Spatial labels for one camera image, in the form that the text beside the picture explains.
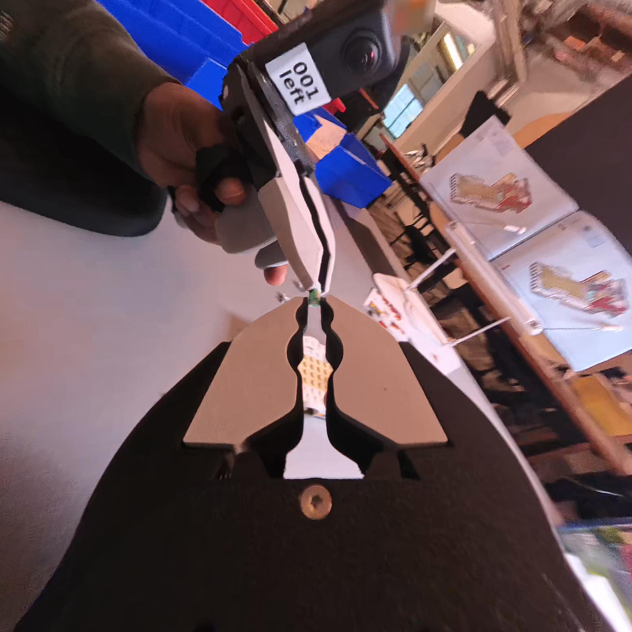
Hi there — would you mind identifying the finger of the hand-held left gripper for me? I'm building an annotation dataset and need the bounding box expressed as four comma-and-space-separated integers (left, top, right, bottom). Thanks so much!
301, 177, 338, 298
258, 174, 327, 293

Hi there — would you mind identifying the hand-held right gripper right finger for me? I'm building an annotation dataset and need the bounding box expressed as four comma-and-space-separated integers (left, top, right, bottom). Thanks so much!
321, 295, 449, 450

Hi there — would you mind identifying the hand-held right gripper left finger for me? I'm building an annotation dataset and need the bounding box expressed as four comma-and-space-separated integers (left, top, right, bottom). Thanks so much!
183, 296, 309, 453

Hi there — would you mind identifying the toy brick camper van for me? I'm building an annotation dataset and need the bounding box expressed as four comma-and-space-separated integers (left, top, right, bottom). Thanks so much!
296, 336, 330, 416

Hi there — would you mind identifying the person's left forearm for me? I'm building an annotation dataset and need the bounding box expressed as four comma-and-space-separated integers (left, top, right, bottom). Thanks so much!
0, 0, 181, 178

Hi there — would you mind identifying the grey desk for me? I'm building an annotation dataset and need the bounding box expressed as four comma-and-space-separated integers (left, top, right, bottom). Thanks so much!
0, 188, 566, 632

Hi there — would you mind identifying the person's left hand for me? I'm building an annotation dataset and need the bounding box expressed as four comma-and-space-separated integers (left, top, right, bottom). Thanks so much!
137, 80, 290, 288

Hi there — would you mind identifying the white book stand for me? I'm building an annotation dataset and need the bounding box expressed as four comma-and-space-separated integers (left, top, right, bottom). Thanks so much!
371, 202, 625, 377

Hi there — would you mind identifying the sticker sheet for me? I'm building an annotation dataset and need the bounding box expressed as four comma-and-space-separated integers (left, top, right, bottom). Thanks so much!
364, 289, 410, 341

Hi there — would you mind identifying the spiral bound booklet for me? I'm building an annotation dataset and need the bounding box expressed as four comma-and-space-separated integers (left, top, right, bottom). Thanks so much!
307, 118, 348, 160

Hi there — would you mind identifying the red storage bin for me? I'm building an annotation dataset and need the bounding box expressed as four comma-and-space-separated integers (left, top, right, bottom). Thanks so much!
200, 0, 279, 45

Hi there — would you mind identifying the black padded rest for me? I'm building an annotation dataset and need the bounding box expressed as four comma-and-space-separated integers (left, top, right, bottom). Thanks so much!
0, 114, 170, 239

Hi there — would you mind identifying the instruction booklet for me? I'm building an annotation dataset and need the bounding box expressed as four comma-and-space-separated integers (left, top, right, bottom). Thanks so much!
420, 116, 632, 373

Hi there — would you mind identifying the black wood-rimmed panel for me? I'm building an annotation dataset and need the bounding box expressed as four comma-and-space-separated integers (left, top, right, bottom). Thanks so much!
513, 74, 632, 240

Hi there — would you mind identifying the toy set box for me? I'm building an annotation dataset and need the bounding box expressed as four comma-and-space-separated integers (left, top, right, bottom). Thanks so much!
557, 521, 632, 600

